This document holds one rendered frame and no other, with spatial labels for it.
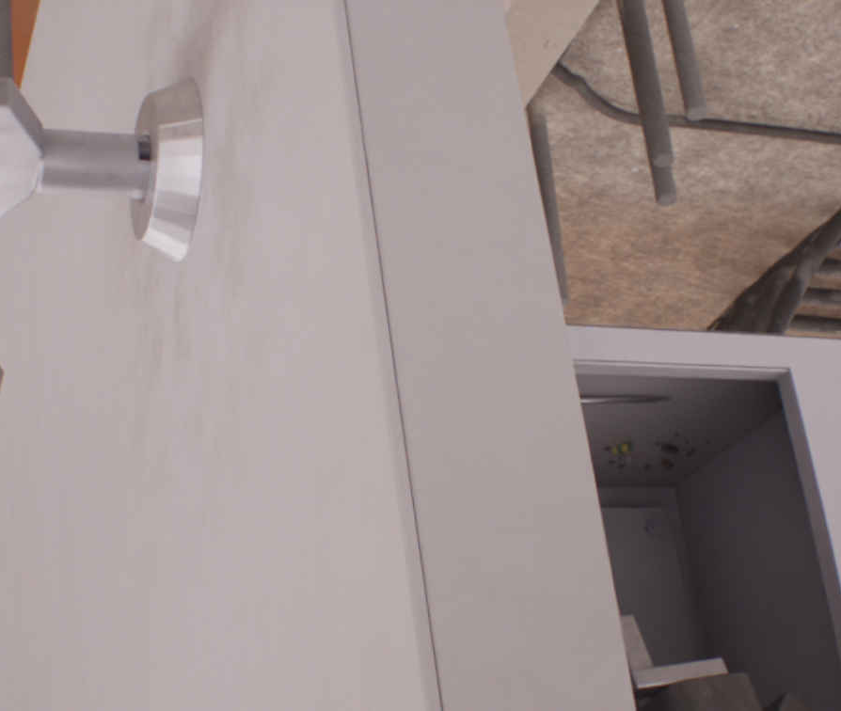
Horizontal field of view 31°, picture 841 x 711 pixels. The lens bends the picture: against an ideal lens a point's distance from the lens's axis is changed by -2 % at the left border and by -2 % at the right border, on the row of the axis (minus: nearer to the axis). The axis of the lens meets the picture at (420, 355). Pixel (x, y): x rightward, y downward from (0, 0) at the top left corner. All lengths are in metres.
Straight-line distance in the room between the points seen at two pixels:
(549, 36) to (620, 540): 0.48
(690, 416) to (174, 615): 0.59
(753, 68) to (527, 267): 1.59
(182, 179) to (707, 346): 0.50
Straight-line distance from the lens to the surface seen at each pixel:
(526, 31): 1.18
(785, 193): 2.02
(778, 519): 0.82
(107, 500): 0.29
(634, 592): 0.84
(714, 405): 0.79
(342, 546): 0.15
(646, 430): 0.80
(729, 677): 0.63
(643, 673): 0.61
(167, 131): 0.22
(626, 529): 0.85
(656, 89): 1.43
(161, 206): 0.22
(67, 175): 0.22
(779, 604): 0.82
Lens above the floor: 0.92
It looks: 24 degrees down
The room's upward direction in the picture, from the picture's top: 172 degrees clockwise
